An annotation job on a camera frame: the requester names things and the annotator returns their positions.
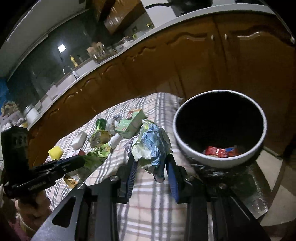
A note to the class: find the brown wooden kitchen cabinets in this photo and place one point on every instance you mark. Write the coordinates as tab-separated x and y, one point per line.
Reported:
248	52

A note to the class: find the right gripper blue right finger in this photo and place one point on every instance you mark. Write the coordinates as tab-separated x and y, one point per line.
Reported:
175	179

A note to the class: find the white kitchen countertop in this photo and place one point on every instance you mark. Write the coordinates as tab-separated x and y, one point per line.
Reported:
89	65

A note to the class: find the black frying pan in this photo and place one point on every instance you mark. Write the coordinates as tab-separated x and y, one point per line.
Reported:
185	6

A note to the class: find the small white bottle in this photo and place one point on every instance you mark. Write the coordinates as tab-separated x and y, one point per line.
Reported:
115	140

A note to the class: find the person's left hand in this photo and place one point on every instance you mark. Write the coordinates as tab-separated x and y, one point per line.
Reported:
33	216

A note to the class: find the orange blue snack wrapper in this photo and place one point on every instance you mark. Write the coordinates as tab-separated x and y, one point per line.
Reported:
221	153

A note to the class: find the plaid tablecloth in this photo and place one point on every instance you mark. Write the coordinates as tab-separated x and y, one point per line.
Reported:
151	213

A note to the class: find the green shiny wrapper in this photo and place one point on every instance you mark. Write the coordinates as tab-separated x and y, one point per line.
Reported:
100	124

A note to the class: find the blue white wrapper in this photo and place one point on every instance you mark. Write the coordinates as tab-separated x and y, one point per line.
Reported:
150	149

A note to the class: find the white round trash bin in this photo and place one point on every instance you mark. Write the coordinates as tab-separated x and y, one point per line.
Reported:
220	119

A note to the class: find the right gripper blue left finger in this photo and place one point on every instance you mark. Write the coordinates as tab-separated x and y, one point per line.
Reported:
131	179

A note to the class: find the white foam block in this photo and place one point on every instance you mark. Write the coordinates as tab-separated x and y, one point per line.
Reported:
79	140

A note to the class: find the yellow bottle on counter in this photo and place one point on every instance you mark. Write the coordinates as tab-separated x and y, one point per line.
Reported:
73	61

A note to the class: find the green carton box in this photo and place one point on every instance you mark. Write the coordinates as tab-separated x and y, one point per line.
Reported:
130	124

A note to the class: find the yellow foam net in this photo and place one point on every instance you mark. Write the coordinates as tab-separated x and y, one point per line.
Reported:
55	153

